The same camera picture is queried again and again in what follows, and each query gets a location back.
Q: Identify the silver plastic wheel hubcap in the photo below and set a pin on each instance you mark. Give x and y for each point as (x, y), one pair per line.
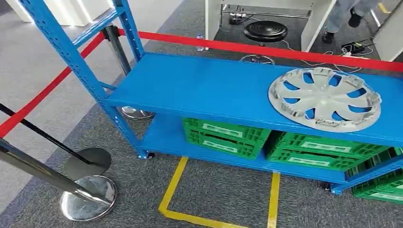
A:
(321, 100)

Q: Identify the blue metal shelf rack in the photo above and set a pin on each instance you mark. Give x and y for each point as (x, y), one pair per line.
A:
(195, 85)

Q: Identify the green plastic crate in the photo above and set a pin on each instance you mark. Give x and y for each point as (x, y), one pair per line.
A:
(377, 188)
(226, 141)
(314, 154)

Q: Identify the clear water bottle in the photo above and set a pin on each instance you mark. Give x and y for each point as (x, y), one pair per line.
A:
(200, 44)

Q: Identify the yellow floor tape strip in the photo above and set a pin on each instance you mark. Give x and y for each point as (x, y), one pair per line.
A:
(273, 201)
(201, 220)
(174, 182)

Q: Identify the red barrier belt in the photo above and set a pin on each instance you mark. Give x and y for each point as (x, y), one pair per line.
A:
(252, 48)
(47, 91)

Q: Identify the black round stool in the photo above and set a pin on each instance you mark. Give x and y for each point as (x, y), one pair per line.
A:
(265, 31)

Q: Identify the white power strip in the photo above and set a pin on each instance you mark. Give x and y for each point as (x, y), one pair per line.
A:
(238, 15)

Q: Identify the white desk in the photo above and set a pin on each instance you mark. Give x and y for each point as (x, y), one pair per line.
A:
(390, 34)
(314, 25)

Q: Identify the black power strip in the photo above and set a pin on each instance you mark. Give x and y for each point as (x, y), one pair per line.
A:
(354, 47)

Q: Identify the person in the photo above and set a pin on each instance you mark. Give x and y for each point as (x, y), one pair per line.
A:
(340, 12)

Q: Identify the white cabinet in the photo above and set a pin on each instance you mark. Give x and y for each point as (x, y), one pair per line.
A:
(63, 12)

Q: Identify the chrome stanchion post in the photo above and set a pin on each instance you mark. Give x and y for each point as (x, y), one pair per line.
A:
(88, 201)
(118, 50)

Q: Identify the black stanchion post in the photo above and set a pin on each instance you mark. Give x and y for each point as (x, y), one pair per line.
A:
(89, 162)

